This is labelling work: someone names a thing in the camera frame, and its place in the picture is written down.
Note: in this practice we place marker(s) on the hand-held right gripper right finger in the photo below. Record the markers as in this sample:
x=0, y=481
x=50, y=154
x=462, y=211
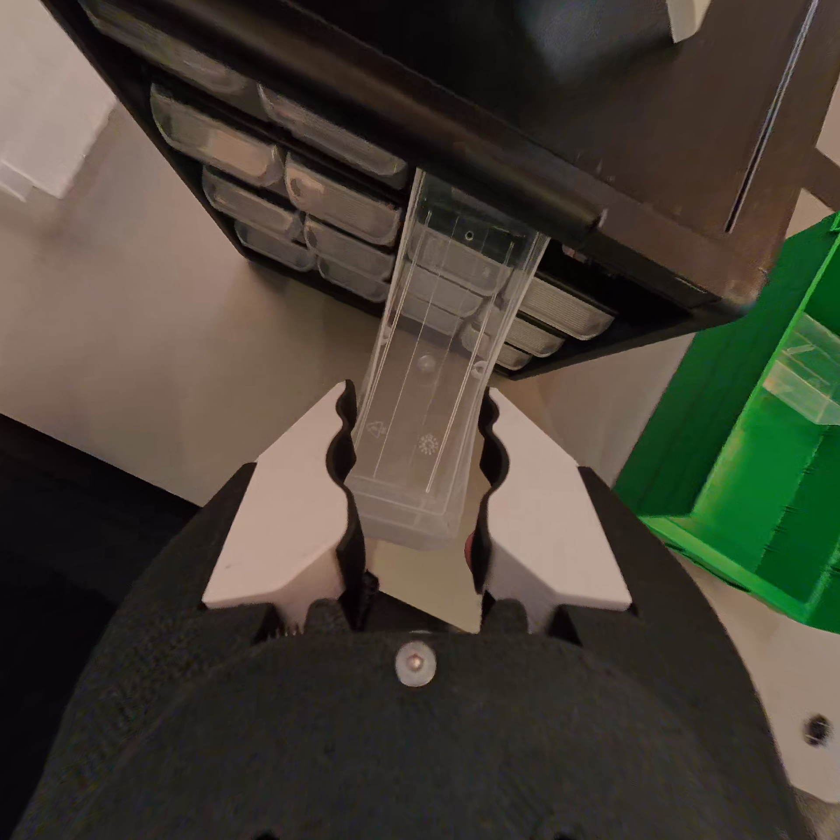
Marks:
x=558, y=525

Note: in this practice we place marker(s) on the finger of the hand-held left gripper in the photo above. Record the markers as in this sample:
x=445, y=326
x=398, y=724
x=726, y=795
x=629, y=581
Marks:
x=689, y=16

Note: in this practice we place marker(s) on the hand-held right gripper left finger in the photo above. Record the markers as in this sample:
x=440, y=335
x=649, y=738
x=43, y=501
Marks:
x=282, y=525

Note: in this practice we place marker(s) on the black drawer cabinet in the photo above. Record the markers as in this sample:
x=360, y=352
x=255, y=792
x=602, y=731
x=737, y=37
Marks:
x=623, y=144

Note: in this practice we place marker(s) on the green plastic bin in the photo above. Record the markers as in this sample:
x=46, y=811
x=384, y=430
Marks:
x=709, y=459

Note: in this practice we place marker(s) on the clear plastic drawer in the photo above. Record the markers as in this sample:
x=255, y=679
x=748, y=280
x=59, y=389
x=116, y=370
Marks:
x=804, y=374
x=420, y=420

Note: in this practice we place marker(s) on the stack of clear drawers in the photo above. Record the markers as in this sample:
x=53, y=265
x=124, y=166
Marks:
x=216, y=144

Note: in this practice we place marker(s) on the person's dark clothing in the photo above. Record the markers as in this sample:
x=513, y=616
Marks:
x=52, y=525

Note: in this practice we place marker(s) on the round black desk button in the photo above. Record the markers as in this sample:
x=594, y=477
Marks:
x=817, y=730

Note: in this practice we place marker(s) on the white translucent bin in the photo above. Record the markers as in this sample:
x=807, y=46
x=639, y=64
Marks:
x=39, y=98

